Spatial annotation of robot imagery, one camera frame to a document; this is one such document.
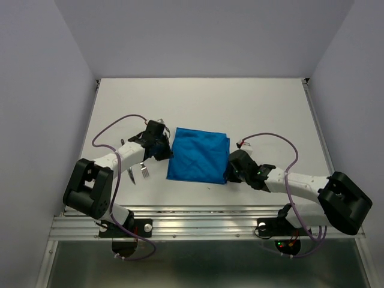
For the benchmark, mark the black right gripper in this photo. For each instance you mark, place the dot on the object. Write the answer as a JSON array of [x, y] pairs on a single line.
[[230, 176]]

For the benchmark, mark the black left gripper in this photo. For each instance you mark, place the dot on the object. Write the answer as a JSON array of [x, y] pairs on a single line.
[[167, 153]]

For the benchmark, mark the blue satin napkin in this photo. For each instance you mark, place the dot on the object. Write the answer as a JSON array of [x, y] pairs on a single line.
[[199, 156]]

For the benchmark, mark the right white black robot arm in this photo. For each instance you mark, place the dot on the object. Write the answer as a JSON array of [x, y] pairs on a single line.
[[313, 200]]

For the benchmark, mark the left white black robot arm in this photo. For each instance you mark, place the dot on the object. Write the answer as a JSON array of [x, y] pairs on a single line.
[[89, 189]]

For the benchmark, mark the silver fork black handle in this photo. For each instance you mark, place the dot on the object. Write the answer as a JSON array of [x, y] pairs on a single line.
[[144, 170]]

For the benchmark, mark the silver knife black handle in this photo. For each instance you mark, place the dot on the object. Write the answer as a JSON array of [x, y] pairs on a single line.
[[129, 170]]

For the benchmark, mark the aluminium frame rail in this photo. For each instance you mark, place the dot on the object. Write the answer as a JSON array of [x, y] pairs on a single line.
[[204, 233]]

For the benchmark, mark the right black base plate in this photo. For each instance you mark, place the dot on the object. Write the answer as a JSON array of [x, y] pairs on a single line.
[[276, 227]]

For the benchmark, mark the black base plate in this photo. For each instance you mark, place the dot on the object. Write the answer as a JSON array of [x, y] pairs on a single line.
[[276, 227], [140, 227]]

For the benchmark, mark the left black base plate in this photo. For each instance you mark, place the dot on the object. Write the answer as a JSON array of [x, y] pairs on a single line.
[[140, 227]]

